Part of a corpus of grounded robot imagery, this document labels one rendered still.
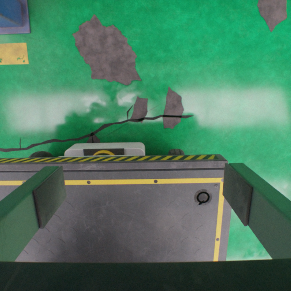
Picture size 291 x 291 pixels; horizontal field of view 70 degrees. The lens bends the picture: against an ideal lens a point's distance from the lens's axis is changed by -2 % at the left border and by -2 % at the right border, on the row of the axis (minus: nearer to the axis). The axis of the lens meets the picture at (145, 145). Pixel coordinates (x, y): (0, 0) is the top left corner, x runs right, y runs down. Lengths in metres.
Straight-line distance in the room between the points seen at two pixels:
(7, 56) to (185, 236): 0.83
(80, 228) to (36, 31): 0.66
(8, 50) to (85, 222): 0.66
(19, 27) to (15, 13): 0.05
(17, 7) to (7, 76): 0.23
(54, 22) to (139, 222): 0.70
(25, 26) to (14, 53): 0.10
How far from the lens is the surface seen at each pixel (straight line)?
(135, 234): 0.59
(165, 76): 0.79
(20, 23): 0.90
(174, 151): 0.72
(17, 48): 0.92
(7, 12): 0.85
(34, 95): 0.89
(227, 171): 0.16
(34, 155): 0.80
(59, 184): 0.17
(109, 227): 0.58
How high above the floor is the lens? 0.79
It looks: 75 degrees down
